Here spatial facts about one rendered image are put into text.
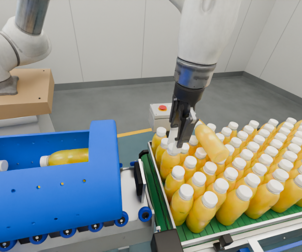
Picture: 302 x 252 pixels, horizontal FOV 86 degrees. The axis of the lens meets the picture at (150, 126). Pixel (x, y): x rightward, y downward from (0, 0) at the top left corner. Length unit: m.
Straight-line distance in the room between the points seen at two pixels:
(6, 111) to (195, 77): 0.84
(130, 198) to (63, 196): 0.30
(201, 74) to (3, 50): 0.86
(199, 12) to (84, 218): 0.48
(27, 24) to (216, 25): 0.81
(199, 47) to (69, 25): 2.87
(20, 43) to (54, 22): 2.15
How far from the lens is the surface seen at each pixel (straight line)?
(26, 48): 1.03
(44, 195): 0.41
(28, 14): 0.95
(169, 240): 0.53
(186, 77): 0.38
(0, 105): 0.97
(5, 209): 0.45
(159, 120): 0.74
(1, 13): 3.23
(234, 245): 0.71
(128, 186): 0.67
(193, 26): 0.36
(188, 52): 0.37
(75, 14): 3.13
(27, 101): 0.96
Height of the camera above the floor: 1.50
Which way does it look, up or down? 38 degrees down
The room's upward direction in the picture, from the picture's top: 7 degrees clockwise
